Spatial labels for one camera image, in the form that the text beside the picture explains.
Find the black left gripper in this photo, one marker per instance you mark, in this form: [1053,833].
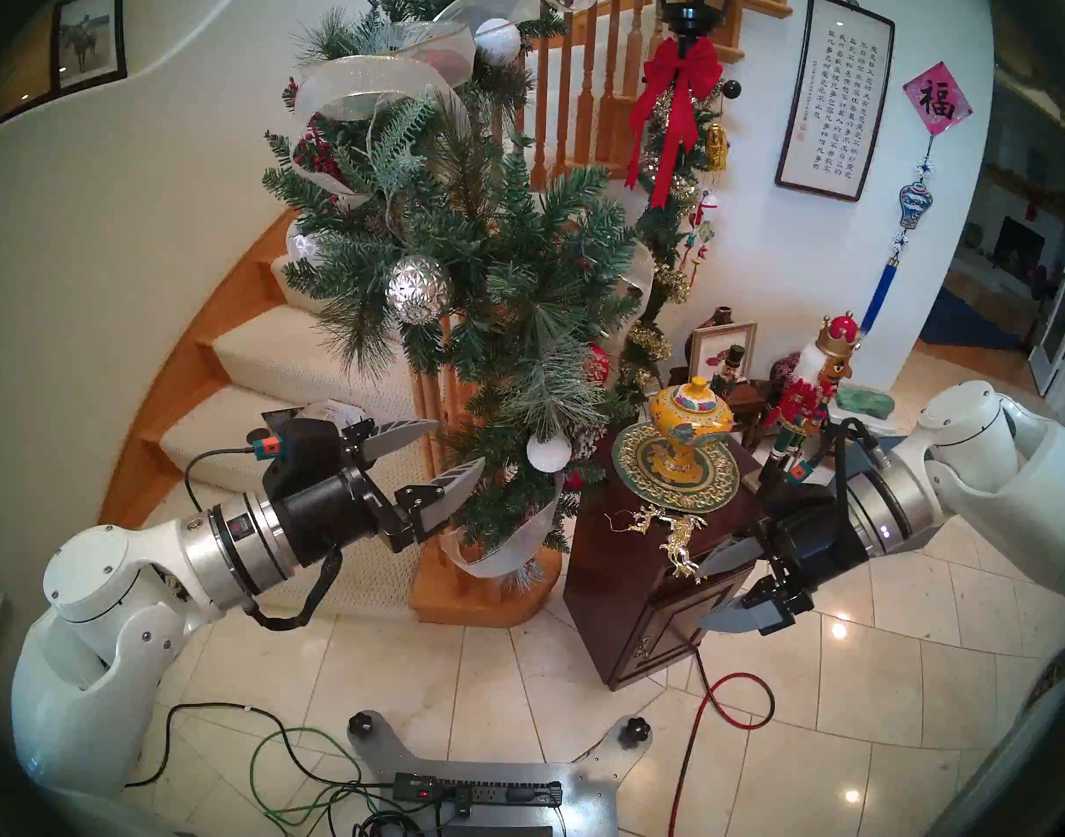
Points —
[336,513]

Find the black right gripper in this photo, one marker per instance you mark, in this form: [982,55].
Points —
[820,547]

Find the gold glitter reindeer ornament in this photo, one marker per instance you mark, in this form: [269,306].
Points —
[682,543]

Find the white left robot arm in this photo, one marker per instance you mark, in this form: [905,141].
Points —
[105,582]

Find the white glitter ball ornament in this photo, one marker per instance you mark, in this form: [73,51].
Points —
[549,453]
[497,42]

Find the silver faceted ball ornament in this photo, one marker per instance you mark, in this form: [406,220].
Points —
[419,290]

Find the red ball ornament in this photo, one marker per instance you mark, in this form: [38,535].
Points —
[598,364]

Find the green pine Christmas garland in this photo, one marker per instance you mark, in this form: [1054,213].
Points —
[497,260]

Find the clear glass ball ornament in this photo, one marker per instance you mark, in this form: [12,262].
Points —
[301,247]

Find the gold bell ornament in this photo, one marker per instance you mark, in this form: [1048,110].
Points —
[717,146]

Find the clear plastic packaging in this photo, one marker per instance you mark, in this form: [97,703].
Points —
[332,408]

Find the sheer white gold-edged ribbon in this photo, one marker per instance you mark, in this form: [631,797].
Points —
[506,556]
[384,77]

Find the dark wooden cabinet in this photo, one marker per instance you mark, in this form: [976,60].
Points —
[628,582]

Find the black card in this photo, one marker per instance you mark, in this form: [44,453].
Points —
[279,415]

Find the green gold round mat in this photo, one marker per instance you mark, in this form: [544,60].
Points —
[641,469]

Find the yellow porcelain lidded jar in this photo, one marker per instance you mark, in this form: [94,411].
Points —
[689,417]

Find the black base knob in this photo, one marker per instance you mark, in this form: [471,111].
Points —
[362,724]
[634,731]

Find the carpeted wooden staircase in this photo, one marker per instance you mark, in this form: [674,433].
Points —
[262,356]

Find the dark cloisonne lidded jar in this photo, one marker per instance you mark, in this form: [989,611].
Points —
[781,373]

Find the green jade stone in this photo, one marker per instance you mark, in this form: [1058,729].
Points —
[868,402]

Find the small dark nutcracker figure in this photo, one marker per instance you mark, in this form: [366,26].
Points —
[731,364]

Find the large red crowned nutcracker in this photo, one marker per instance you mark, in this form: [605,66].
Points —
[837,338]

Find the dark red vase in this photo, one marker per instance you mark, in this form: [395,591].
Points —
[720,315]

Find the dark patterned rug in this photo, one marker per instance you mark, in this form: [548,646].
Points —
[1051,683]

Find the black power strip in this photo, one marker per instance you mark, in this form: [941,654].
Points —
[506,792]

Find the red berry cluster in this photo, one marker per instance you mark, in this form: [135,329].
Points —
[319,155]

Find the blue floor rug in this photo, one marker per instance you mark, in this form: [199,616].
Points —
[959,321]

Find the blue porcelain charm with tassel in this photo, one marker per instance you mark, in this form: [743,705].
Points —
[916,200]

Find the dark fireplace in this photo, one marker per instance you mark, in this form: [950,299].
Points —
[1019,247]

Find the red velvet bow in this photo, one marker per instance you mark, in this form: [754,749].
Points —
[676,68]

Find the framed Chinese calligraphy scroll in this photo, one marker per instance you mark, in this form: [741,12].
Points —
[833,94]

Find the red diamond fu paper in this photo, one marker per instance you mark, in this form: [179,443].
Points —
[938,98]

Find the framed horse rider photo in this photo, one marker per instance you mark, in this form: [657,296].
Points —
[88,37]

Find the brown framed picture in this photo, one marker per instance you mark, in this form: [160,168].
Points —
[22,68]

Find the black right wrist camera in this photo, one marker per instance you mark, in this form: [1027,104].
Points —
[785,500]

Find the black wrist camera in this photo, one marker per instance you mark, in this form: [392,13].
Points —
[785,500]
[310,447]

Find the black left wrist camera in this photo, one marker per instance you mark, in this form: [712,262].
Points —
[310,447]

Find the small silver picture frame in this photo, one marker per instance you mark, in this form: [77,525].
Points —
[722,349]

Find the grey metal robot base plate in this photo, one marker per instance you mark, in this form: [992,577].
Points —
[593,783]

